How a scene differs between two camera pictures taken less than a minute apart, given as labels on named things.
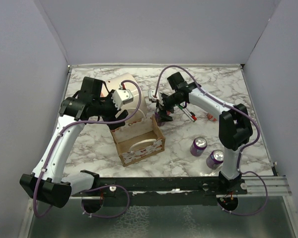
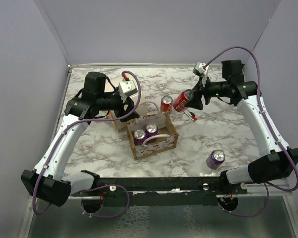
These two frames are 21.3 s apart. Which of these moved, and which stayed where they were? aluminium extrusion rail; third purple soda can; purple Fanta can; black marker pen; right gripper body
Moved: right gripper body; purple Fanta can
Stayed: third purple soda can; aluminium extrusion rail; black marker pen
